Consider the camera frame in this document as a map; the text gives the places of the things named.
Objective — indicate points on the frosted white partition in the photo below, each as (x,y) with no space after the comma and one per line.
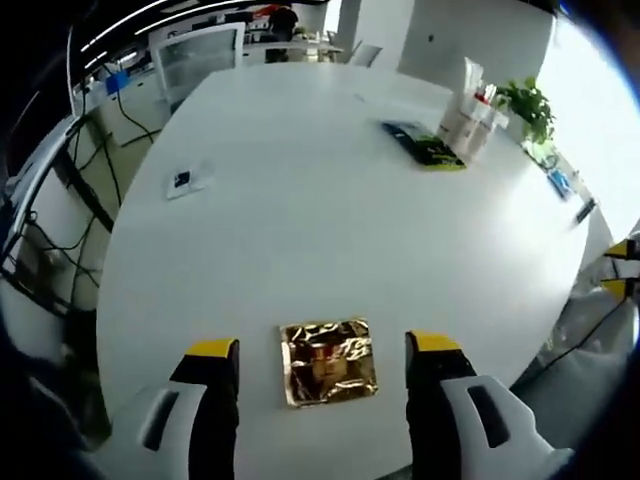
(200,57)

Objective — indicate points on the gold foil packet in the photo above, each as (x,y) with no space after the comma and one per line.
(327,362)

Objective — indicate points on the potted green plant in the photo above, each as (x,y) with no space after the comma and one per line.
(530,107)

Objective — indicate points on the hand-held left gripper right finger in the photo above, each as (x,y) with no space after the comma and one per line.
(435,380)

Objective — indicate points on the small dark packet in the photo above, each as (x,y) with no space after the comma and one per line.
(585,211)

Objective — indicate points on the bright window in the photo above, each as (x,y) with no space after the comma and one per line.
(590,125)

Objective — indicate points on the blue packet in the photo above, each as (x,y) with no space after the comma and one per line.
(560,184)

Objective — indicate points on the green packet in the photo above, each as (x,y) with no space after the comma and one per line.
(425,147)

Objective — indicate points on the white skincare bottle red collar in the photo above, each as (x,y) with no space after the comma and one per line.
(481,96)

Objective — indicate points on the white chair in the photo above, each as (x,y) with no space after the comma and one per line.
(365,55)

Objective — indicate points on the white low shelf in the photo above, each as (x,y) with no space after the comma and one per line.
(295,47)

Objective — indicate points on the blue box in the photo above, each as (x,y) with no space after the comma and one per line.
(118,83)

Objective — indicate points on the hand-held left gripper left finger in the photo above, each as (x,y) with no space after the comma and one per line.
(210,390)

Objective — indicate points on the white card with black square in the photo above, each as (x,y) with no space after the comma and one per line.
(190,180)

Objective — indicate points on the white skincare tube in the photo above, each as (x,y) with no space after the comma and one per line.
(452,120)

